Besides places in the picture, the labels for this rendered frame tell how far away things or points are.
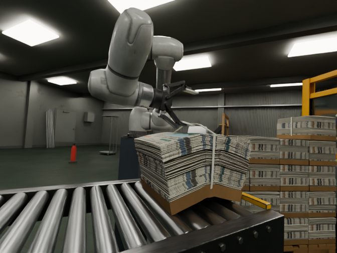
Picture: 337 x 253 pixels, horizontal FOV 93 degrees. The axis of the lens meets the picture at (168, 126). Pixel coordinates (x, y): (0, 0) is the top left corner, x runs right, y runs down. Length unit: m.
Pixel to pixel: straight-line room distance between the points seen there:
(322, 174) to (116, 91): 1.92
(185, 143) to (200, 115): 8.72
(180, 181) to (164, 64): 0.74
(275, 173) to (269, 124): 7.36
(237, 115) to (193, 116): 2.36
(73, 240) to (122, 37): 0.50
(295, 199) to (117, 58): 1.79
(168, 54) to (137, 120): 0.60
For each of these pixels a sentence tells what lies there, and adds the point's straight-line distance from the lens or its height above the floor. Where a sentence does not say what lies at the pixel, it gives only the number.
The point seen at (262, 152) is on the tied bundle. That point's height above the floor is 0.93.
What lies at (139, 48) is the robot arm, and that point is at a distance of 0.48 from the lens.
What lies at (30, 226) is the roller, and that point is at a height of 0.79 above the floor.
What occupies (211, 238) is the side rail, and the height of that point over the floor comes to 0.80.
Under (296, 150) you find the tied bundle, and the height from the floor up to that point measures 0.96.
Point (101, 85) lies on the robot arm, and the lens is 0.54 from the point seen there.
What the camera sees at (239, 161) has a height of 0.95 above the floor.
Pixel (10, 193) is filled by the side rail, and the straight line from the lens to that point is 0.86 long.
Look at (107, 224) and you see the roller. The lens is 0.53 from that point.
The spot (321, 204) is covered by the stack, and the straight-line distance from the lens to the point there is 2.10.
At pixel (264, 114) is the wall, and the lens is 9.04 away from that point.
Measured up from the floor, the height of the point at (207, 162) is 0.96.
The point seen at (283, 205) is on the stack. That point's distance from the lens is 1.84.
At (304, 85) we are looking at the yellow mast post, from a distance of 2.78.
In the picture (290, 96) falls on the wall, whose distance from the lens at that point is 9.36.
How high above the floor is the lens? 1.05
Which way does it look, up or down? 3 degrees up
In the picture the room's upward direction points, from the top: 3 degrees clockwise
